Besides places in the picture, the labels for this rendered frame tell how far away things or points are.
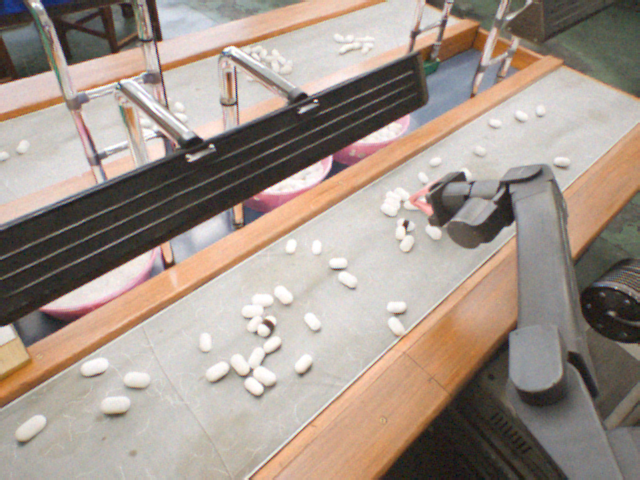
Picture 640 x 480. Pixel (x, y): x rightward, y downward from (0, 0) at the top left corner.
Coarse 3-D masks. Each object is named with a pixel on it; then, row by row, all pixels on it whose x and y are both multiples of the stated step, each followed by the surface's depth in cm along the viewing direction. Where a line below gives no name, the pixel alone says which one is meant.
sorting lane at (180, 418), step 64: (512, 128) 122; (576, 128) 125; (384, 192) 100; (256, 256) 85; (320, 256) 86; (384, 256) 88; (448, 256) 89; (192, 320) 75; (320, 320) 77; (384, 320) 78; (64, 384) 66; (192, 384) 68; (320, 384) 69; (0, 448) 60; (64, 448) 61; (128, 448) 61; (192, 448) 62; (256, 448) 63
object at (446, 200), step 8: (456, 176) 79; (464, 176) 81; (448, 184) 78; (456, 184) 76; (464, 184) 75; (472, 184) 75; (432, 192) 76; (440, 192) 77; (448, 192) 76; (456, 192) 75; (464, 192) 74; (432, 200) 76; (440, 200) 77; (448, 200) 76; (456, 200) 75; (464, 200) 74; (432, 208) 77; (440, 208) 77; (448, 208) 77; (456, 208) 76; (440, 216) 77; (448, 216) 79; (440, 224) 77
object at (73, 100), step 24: (24, 0) 65; (144, 0) 74; (48, 24) 66; (144, 24) 75; (48, 48) 68; (144, 48) 78; (72, 96) 74; (96, 96) 77; (72, 120) 77; (120, 144) 87; (168, 144) 94; (96, 168) 85
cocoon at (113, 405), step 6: (102, 402) 63; (108, 402) 63; (114, 402) 63; (120, 402) 63; (126, 402) 63; (102, 408) 63; (108, 408) 63; (114, 408) 63; (120, 408) 63; (126, 408) 63
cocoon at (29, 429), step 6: (30, 420) 61; (36, 420) 61; (42, 420) 61; (24, 426) 60; (30, 426) 60; (36, 426) 60; (42, 426) 61; (18, 432) 60; (24, 432) 60; (30, 432) 60; (36, 432) 61; (18, 438) 60; (24, 438) 60
